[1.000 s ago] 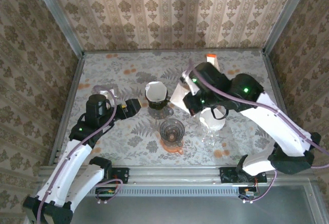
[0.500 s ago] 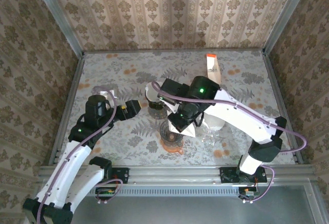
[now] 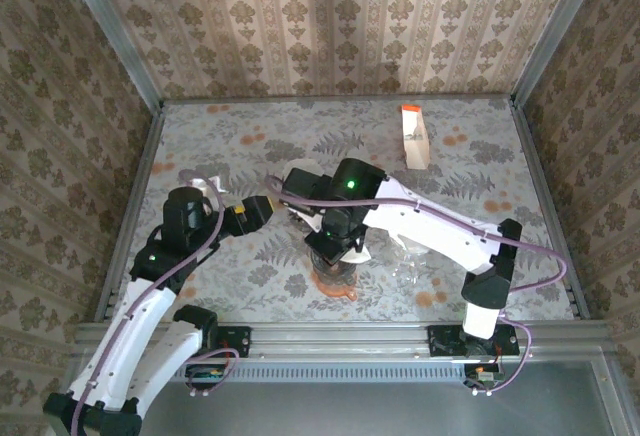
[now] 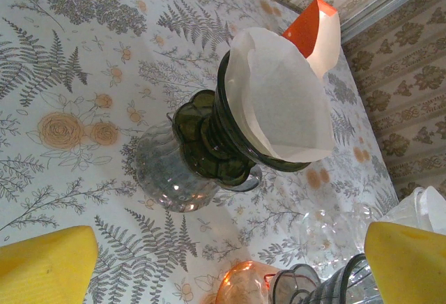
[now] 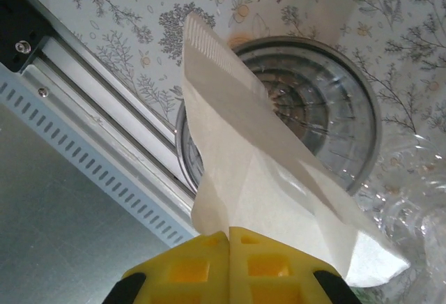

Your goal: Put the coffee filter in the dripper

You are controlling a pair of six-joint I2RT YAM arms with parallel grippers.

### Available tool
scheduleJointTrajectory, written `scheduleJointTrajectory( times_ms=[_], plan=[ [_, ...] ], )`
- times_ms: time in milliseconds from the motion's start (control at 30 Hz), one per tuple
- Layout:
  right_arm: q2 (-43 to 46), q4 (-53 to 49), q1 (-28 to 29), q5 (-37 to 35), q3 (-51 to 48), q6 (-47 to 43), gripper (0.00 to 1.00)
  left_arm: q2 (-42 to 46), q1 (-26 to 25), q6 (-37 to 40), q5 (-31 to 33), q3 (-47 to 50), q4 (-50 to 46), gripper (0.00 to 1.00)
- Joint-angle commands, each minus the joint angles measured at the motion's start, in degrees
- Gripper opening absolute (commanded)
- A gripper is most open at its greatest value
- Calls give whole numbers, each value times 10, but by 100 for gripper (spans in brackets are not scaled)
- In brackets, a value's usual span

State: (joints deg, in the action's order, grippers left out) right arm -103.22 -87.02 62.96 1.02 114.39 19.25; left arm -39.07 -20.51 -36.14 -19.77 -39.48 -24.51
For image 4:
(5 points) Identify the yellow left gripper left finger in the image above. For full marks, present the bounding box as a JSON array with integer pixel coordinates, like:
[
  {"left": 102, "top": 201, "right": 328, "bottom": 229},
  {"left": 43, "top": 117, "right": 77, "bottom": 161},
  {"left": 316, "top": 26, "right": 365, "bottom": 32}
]
[{"left": 0, "top": 225, "right": 100, "bottom": 304}]

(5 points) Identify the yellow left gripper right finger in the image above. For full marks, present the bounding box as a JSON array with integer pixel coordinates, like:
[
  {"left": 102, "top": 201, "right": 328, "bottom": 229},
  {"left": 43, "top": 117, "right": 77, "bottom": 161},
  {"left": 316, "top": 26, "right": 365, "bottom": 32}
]
[{"left": 363, "top": 221, "right": 446, "bottom": 304}]

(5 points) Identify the white paper coffee filter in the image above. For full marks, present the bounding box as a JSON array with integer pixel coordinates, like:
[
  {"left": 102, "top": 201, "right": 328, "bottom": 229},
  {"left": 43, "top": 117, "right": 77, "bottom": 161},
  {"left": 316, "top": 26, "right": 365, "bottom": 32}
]
[
  {"left": 224, "top": 27, "right": 334, "bottom": 164},
  {"left": 414, "top": 185, "right": 446, "bottom": 231}
]

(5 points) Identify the grey ribbed glass carafe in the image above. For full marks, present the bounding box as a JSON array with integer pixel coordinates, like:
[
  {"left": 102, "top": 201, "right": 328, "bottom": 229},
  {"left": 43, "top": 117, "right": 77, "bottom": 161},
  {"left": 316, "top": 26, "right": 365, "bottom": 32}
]
[{"left": 134, "top": 112, "right": 264, "bottom": 214}]

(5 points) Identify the green glass dripper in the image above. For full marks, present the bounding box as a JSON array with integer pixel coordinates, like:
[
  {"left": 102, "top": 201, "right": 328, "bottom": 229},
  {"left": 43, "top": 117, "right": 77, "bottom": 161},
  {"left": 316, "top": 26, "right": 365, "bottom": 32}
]
[{"left": 173, "top": 51, "right": 311, "bottom": 192}]

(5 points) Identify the grey glass dripper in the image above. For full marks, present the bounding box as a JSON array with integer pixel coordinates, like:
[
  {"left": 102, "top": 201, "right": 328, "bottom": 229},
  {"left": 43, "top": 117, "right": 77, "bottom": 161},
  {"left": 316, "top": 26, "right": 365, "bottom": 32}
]
[{"left": 268, "top": 253, "right": 384, "bottom": 304}]

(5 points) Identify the coffee filter pack orange label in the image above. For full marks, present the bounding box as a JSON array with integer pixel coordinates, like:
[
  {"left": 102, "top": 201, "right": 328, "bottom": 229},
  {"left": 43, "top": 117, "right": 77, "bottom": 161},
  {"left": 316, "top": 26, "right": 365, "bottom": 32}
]
[{"left": 282, "top": 0, "right": 341, "bottom": 82}]

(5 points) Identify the clear ribbed glass carafe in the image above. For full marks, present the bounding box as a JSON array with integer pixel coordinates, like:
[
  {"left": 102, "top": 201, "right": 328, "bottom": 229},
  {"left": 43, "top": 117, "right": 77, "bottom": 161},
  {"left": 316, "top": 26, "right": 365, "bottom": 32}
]
[{"left": 301, "top": 201, "right": 376, "bottom": 277}]

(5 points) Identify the orange glass carafe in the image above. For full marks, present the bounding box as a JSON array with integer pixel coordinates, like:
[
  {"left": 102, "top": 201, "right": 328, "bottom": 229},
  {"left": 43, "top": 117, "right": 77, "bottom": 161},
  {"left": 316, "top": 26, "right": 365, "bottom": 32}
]
[{"left": 215, "top": 261, "right": 279, "bottom": 304}]

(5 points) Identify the floral patterned table cover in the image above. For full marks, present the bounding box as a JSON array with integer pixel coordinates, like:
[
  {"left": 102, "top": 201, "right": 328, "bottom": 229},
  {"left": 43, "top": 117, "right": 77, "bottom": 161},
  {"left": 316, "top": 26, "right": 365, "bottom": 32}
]
[{"left": 0, "top": 0, "right": 401, "bottom": 304}]

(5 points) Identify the aluminium corner post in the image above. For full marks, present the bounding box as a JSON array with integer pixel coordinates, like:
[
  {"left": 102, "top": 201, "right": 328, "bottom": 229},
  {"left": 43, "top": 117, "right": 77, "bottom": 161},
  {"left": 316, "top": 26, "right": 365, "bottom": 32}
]
[{"left": 339, "top": 0, "right": 446, "bottom": 45}]

